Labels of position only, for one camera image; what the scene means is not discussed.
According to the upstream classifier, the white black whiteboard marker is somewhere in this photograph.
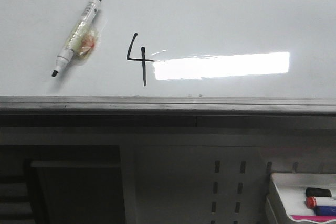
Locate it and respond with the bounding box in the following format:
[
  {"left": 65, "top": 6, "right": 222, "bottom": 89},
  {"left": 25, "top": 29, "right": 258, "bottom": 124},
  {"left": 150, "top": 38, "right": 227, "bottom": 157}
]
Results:
[{"left": 51, "top": 0, "right": 102, "bottom": 77}]

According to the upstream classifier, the white whiteboard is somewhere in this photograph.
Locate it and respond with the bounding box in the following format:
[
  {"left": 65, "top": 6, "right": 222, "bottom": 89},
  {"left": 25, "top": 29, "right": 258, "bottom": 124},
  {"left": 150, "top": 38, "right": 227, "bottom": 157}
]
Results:
[{"left": 1, "top": 0, "right": 335, "bottom": 114}]

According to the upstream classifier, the white pegboard panel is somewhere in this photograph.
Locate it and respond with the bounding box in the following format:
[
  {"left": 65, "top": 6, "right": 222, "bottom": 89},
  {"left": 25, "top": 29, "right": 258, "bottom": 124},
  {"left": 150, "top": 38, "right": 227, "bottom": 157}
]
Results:
[{"left": 120, "top": 135, "right": 335, "bottom": 223}]

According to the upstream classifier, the white plastic tray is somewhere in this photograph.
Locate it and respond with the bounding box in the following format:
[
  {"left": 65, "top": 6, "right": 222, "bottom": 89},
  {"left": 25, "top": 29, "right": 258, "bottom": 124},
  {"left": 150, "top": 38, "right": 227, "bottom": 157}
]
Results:
[{"left": 265, "top": 173, "right": 335, "bottom": 223}]

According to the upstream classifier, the red capped marker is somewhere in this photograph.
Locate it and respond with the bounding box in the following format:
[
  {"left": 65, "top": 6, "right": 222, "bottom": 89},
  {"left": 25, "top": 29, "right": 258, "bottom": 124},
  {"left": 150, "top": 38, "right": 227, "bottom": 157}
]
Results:
[{"left": 306, "top": 196, "right": 336, "bottom": 209}]

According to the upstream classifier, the blue marker in tray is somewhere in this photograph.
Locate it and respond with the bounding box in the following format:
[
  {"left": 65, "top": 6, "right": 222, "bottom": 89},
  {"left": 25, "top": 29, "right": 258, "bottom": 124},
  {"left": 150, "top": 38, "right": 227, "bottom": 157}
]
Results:
[{"left": 314, "top": 206, "right": 336, "bottom": 216}]

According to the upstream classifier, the pink white eraser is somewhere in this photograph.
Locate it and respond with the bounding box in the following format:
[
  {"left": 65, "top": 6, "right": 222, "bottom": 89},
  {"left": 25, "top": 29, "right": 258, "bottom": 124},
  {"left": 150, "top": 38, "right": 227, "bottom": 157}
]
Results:
[{"left": 291, "top": 215, "right": 335, "bottom": 223}]

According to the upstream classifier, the dark cabinet frame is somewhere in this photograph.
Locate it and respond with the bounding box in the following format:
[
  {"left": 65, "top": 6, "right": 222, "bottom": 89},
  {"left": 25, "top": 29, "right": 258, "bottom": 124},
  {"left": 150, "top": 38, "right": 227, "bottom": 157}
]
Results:
[{"left": 1, "top": 145, "right": 125, "bottom": 223}]

